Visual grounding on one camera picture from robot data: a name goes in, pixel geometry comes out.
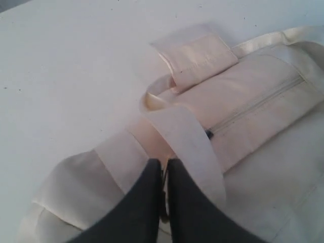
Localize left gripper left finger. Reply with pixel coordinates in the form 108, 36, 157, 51
69, 159, 162, 243

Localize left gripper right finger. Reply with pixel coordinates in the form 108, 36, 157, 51
167, 159, 265, 242

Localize beige fabric duffel bag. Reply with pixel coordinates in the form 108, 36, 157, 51
17, 25, 323, 242

